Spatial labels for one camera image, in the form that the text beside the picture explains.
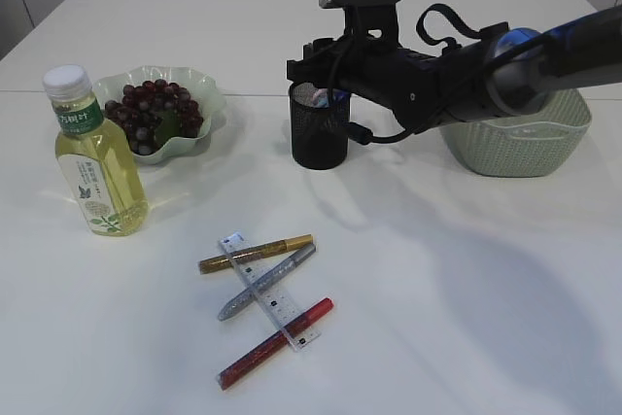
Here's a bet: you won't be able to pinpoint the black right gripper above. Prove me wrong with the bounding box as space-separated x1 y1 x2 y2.
286 38 437 99

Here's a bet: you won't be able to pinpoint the blue scissors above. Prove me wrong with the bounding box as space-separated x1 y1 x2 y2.
332 89 351 104

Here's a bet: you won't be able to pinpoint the pink purple scissors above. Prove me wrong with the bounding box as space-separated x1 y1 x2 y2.
310 88 329 108

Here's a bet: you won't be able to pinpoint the purple artificial grape bunch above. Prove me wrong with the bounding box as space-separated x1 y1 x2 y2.
104 79 204 156

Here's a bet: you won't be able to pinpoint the clear plastic ruler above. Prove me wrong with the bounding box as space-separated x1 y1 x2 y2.
218 232 319 350

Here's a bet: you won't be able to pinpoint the yellow tea bottle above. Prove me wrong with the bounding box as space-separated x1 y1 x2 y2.
43 64 148 236

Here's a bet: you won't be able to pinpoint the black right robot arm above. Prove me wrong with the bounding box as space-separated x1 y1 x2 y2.
287 3 621 145

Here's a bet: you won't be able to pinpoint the black mesh pen holder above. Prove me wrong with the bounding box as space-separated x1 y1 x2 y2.
289 83 350 170

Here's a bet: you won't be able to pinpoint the green plastic woven basket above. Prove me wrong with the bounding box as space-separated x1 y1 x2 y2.
440 89 592 178

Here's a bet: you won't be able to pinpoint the green wavy glass plate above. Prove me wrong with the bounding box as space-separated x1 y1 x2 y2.
93 65 225 165

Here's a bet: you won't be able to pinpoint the silver glitter pen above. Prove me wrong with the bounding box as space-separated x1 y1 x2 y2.
218 243 316 322

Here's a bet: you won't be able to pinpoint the gold glitter pen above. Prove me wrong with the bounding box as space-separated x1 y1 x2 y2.
198 234 314 274

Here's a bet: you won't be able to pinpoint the red glitter pen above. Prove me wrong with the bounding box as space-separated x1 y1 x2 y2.
217 297 334 391

